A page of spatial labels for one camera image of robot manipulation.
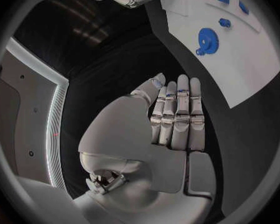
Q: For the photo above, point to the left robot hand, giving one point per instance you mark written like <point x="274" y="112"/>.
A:
<point x="130" y="134"/>

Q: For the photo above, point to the white task board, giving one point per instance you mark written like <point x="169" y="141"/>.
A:
<point x="242" y="59"/>

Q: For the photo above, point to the blue gear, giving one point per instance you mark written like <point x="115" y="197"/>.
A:
<point x="206" y="41"/>

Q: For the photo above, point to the blue peg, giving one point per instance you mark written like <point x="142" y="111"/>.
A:
<point x="224" y="22"/>

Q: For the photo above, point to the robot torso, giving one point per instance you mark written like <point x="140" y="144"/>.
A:
<point x="30" y="115"/>

